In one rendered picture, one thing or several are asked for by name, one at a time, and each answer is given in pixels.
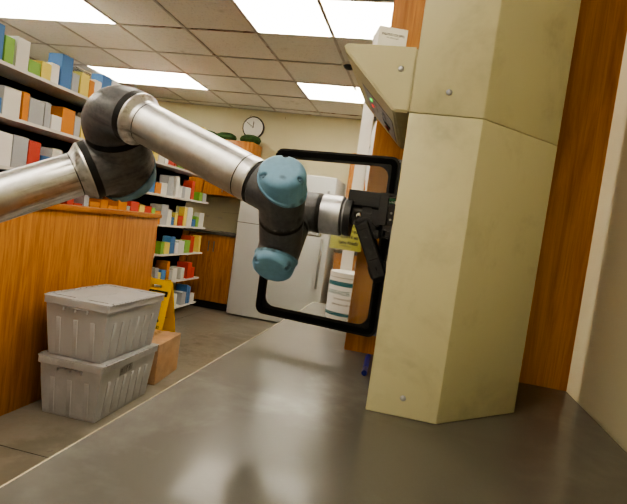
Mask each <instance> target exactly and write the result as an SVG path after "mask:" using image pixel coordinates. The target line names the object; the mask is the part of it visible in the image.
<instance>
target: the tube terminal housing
mask: <svg viewBox="0 0 627 504"><path fill-rule="evenodd" d="M580 4H581V0H426V2H425V9H424V16H423V23H422V30H421V36H420V43H419V50H418V57H417V63H416V70H415V77H414V84H413V91H412V97H411V104H410V113H409V117H408V124H407V131H406V138H405V145H404V151H403V158H402V165H401V172H400V179H399V185H398V192H397V199H396V206H395V212H394V219H393V226H392V233H391V240H390V246H389V253H388V260H387V267H386V274H385V280H384V287H383V294H382V301H381V308H380V314H379V321H378V328H377V335H376V341H375V348H374V355H373V362H372V369H371V375H370V382H369V389H368V396H367V403H366V410H371V411H376V412H380V413H385V414H390V415H395V416H399V417H404V418H409V419H413V420H418V421H423V422H428V423H432V424H441V423H447V422H454V421H461V420H467V419H474V418H481V417H487V416H494V415H501V414H507V413H514V409H515V403H516V397H517V390H518V384H519V378H520V372H521V366H522V360H523V354H524V348H525V342H526V335H527V329H528V323H529V317H530V311H531V305H532V299H533V293H534V287H535V280H536V274H537V268H538V262H539V256H540V250H541V244H542V238H543V231H544V225H545V219H546V213H547V207H548V201H549V195H550V189H551V183H552V176H553V170H554V164H555V158H556V152H557V145H558V139H559V133H560V127H561V121H562V114H563V108H564V102H565V96H566V90H567V84H568V78H569V72H570V66H571V59H572V53H573V47H574V41H575V35H576V29H577V23H578V17H579V10H580Z"/></svg>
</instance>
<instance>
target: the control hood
mask: <svg viewBox="0 0 627 504"><path fill-rule="evenodd" d="M345 50H346V54H347V56H348V59H349V61H350V64H351V67H352V69H353V72H354V74H355V77H356V80H357V82H358V85H359V88H360V90H361V93H362V95H363V98H364V101H365V103H366V105H367V106H368V108H369V109H370V110H371V112H372V109H371V107H370V104H369V101H368V98H367V95H366V92H365V90H364V87H363V84H364V86H365V87H366V88H367V90H368V91H369V92H370V93H371V95H372V96H373V97H374V99H375V100H376V101H377V102H378V104H379V105H380V106H381V107H382V109H383V110H384V111H385V113H386V114H387V115H388V116H389V118H390V119H391V120H392V123H393V128H394V132H395V137H396V141H395V140H394V139H393V137H392V136H391V135H390V134H389V135H390V136H391V137H392V139H393V140H394V141H395V142H396V144H397V145H398V146H399V147H401V148H402V149H404V145H405V138H406V131H407V124H408V117H409V113H410V104H411V97H412V91H413V84H414V77H415V70H416V63H417V57H418V50H419V49H417V47H403V46H386V45H370V44H354V43H347V45H345ZM372 113H373V112H372ZM373 114H374V113H373ZM374 115H375V114H374Z"/></svg>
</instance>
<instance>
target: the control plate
mask: <svg viewBox="0 0 627 504"><path fill-rule="evenodd" d="M363 87H364V90H365V92H366V95H367V98H368V101H369V104H370V107H371V109H372V112H373V113H374V114H375V116H376V117H377V118H378V119H379V121H380V122H381V123H382V125H383V126H384V127H385V123H384V122H383V119H382V117H383V116H382V115H381V114H382V112H383V113H384V115H385V116H384V117H385V118H386V119H385V118H384V119H385V120H386V121H387V122H386V121H385V122H386V123H387V124H388V126H389V127H390V129H391V130H390V129H389V130H390V131H389V132H390V133H389V134H390V135H391V136H392V137H393V139H394V140H395V141H396V137H395V132H394V128H393V123H392V120H391V119H390V118H389V116H388V115H387V114H386V113H385V111H384V110H383V109H382V107H381V106H380V105H379V104H378V102H377V101H376V100H375V99H374V97H373V96H372V95H371V93H370V92H369V91H368V90H367V88H366V87H365V86H364V84H363ZM370 98H371V99H372V100H373V102H372V101H371V100H370ZM372 104H373V105H374V106H375V108H374V107H373V106H372Z"/></svg>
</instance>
